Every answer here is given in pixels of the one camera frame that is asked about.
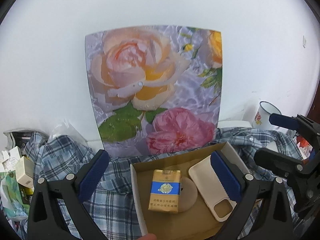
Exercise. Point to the orange red packet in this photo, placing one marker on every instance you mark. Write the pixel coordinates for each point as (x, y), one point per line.
(303, 141)

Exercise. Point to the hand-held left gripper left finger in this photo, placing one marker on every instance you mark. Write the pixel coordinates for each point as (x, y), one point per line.
(92, 177)

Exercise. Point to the tan round hand warmer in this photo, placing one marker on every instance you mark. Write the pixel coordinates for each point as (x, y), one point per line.
(188, 195)

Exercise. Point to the yellow cigarette pack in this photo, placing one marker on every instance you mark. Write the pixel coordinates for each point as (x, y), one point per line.
(165, 200)

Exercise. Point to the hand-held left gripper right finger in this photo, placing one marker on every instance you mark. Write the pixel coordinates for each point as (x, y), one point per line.
(226, 180)

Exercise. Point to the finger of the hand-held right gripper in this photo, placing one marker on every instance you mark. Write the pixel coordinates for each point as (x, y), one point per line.
(282, 121)
(275, 160)

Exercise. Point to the green tissue packet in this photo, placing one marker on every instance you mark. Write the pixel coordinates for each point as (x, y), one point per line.
(11, 192)

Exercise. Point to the floral printed board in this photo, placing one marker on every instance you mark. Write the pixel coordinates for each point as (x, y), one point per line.
(150, 80)

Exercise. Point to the beige phone case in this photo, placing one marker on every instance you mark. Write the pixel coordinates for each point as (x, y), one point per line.
(202, 177)

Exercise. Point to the dark grey bag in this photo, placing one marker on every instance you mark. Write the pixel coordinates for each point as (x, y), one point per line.
(25, 136)

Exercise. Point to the white enamel mug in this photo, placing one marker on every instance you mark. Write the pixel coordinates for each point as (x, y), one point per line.
(260, 117)

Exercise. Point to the dark wooden furniture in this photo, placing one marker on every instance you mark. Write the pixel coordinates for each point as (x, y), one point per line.
(313, 107)

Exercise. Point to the clear plastic bag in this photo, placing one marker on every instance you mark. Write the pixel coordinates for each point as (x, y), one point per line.
(61, 130)

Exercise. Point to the crumpled white paper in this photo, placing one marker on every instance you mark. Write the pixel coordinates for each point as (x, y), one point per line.
(10, 156)

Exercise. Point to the person's left hand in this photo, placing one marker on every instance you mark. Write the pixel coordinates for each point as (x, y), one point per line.
(149, 237)

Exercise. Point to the blue plaid shirt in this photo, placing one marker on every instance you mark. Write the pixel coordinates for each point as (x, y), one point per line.
(62, 160)

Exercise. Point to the cardboard box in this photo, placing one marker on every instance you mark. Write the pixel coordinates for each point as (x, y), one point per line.
(175, 220)

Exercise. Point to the small beige box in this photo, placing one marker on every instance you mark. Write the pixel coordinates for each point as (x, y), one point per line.
(23, 173)

